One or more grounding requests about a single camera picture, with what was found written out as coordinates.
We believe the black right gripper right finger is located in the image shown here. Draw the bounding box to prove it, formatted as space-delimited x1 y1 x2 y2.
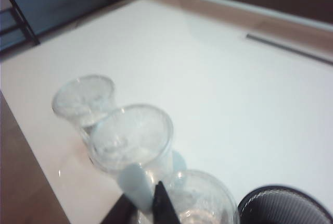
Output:
152 180 181 224

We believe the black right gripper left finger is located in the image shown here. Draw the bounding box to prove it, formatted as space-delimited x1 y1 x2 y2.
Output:
103 194 138 224

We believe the black mesh pen holder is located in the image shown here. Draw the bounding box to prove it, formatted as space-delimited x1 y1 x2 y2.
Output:
237 184 333 224

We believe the small clear plastic cup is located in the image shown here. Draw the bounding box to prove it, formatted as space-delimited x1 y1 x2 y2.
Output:
160 169 240 224

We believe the tall clear plastic cup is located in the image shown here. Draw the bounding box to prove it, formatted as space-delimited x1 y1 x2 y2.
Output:
89 103 174 180

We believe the clear cup with white label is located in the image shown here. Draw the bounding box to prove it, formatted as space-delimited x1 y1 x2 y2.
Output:
51 74 116 143

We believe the black metal frame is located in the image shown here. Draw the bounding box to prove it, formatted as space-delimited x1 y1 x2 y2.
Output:
0 0 41 53

